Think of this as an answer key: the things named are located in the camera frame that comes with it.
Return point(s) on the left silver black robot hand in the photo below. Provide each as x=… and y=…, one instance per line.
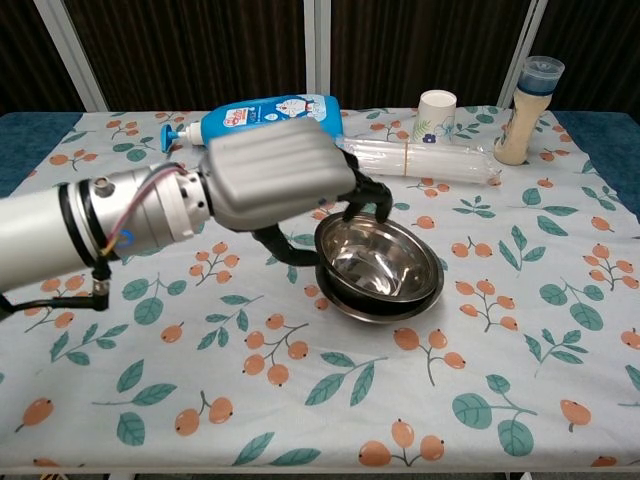
x=275, y=175

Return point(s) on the stainless steel bowl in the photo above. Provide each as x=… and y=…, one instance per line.
x=370, y=260
x=380, y=316
x=350, y=301

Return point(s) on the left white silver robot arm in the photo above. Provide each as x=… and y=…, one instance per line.
x=40, y=235

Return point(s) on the blue pump soap bottle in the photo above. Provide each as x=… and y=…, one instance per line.
x=280, y=112

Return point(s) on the dark brown partition panel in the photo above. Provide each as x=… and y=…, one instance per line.
x=200, y=50
x=425, y=40
x=20, y=50

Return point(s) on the pack of white straws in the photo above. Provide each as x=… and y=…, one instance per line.
x=440, y=162

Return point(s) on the floral paper cup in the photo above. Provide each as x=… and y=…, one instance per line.
x=435, y=120

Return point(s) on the floral white tablecloth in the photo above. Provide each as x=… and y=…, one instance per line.
x=300, y=380

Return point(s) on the beige sauce bottle blue cap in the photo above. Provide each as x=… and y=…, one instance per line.
x=522, y=130

